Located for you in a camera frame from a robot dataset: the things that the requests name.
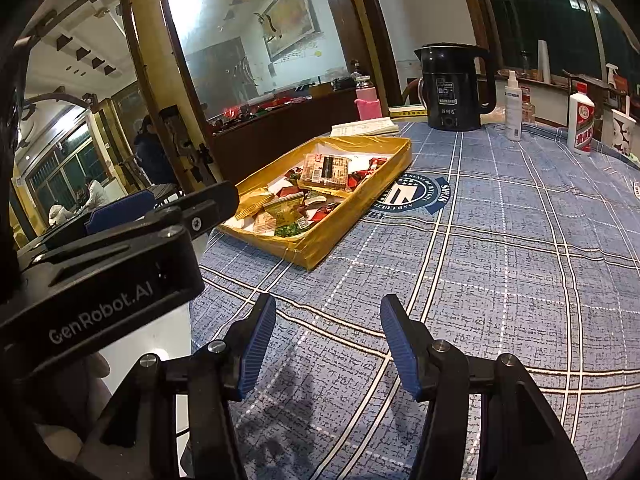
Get dark red stick packet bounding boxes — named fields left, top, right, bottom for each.
left=347, top=157, right=387, bottom=191

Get yellow biscuit packet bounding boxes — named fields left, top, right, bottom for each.
left=234, top=188, right=274, bottom=220

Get brown cake packet yellow edge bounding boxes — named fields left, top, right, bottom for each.
left=299, top=154, right=349, bottom=190

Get white red snack packet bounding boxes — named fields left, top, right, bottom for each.
left=308, top=203, right=338, bottom=224

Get white patterned paper cup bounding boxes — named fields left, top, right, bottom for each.
left=611, top=110, right=637, bottom=156

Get green snack packet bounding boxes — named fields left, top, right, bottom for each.
left=274, top=218, right=312, bottom=237

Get dark wooden sideboard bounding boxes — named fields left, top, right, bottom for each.
left=207, top=89, right=359, bottom=184

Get white spray bottle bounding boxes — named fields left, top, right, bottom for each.
left=504, top=70, right=522, bottom=142

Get small glass bottle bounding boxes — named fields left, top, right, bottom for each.
left=520, top=86, right=536, bottom=124

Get gold green tea packet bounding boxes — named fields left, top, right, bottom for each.
left=264, top=192, right=305, bottom=228

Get pink water bottle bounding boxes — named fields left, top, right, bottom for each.
left=355, top=75, right=383, bottom=120

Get framed wall painting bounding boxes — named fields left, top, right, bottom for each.
left=256, top=0, right=321, bottom=62

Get white gloved left hand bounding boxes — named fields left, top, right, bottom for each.
left=25, top=352, right=112, bottom=463

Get blue plaid tablecloth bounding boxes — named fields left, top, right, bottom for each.
left=190, top=124, right=639, bottom=479

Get gold tray box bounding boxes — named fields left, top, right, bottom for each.
left=220, top=136, right=411, bottom=270

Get white book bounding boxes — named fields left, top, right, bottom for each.
left=330, top=117, right=399, bottom=136

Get white red liquor bottle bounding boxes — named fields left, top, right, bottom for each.
left=567, top=81, right=596, bottom=153

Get black electric kettle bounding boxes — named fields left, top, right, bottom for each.
left=414, top=44, right=497, bottom=131

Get clear cheese cracker packet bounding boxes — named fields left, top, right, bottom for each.
left=252, top=211, right=278, bottom=236

